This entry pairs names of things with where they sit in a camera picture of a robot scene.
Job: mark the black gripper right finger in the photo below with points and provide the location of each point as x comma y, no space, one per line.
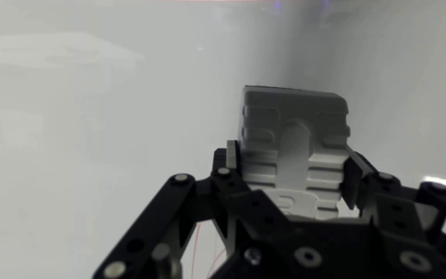
419,221

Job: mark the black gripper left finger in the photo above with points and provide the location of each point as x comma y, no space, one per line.
182,210

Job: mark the grey whiteboard eraser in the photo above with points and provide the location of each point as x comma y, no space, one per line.
295,139

